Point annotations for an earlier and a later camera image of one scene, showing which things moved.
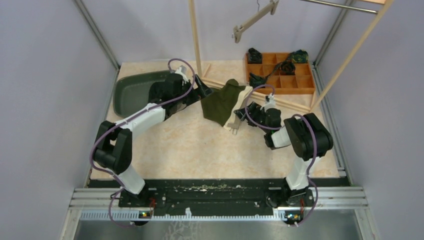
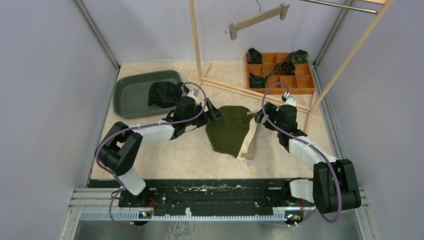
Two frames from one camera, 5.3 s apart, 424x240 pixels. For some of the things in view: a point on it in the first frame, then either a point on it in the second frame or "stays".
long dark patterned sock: (299, 56) stays
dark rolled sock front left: (256, 81) stays
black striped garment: (159, 92) stays
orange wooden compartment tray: (301, 82) stays
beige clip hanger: (234, 126) to (249, 155)
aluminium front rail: (104, 203) stays
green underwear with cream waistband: (220, 105) to (232, 132)
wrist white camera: (270, 103) to (289, 100)
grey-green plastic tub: (131, 92) stays
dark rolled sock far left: (254, 56) stays
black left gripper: (199, 93) to (206, 117)
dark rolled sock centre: (287, 68) stays
